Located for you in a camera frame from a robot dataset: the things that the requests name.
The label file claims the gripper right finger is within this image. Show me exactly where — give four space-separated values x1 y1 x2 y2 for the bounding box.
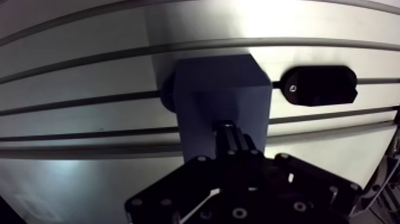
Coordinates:
232 127 363 224

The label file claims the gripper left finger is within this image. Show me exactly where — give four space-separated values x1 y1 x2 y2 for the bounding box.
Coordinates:
124 124 241 224

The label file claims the dark blue-grey block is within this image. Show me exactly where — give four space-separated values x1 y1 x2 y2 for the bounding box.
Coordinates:
160 54 273 162

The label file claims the black oval holder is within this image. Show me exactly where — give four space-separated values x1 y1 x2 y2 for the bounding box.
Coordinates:
280 65 358 107

